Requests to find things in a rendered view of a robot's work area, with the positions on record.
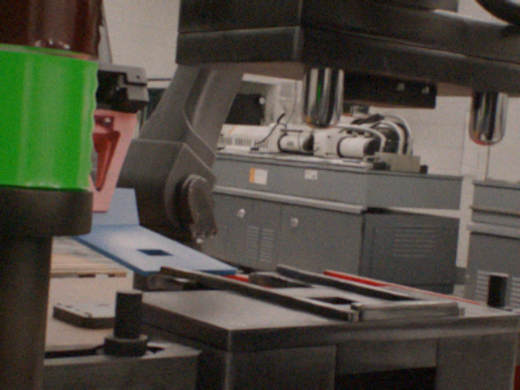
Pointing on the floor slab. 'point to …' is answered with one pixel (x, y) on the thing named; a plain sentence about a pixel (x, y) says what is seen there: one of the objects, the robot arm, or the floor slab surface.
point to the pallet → (81, 267)
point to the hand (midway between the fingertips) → (96, 202)
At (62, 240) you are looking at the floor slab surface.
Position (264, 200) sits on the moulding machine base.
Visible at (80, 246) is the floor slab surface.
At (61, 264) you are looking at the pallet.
